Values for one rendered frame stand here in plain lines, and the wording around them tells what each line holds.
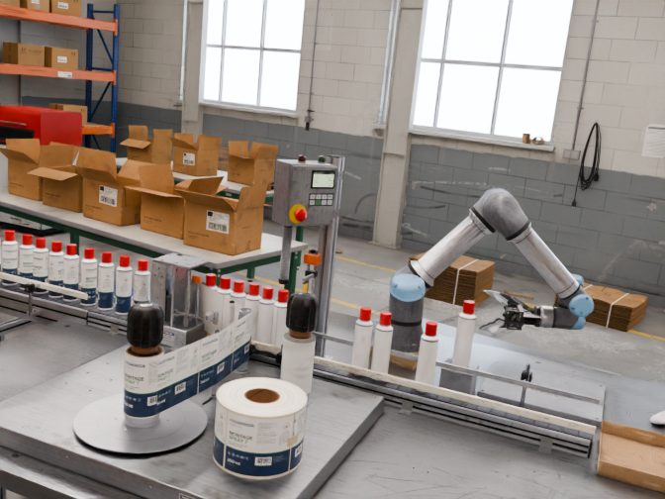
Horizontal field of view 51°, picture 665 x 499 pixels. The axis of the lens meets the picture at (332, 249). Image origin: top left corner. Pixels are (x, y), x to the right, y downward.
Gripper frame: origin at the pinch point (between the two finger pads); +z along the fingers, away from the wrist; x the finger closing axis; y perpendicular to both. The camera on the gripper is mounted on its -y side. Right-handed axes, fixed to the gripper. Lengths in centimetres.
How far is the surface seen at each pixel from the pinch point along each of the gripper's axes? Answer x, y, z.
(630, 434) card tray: 7, 59, -36
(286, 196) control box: -47, 32, 66
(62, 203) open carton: 34, -182, 244
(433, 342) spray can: -14, 53, 20
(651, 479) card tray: 2, 84, -33
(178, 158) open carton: 57, -403, 237
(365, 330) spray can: -12, 47, 39
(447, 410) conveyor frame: 3, 61, 14
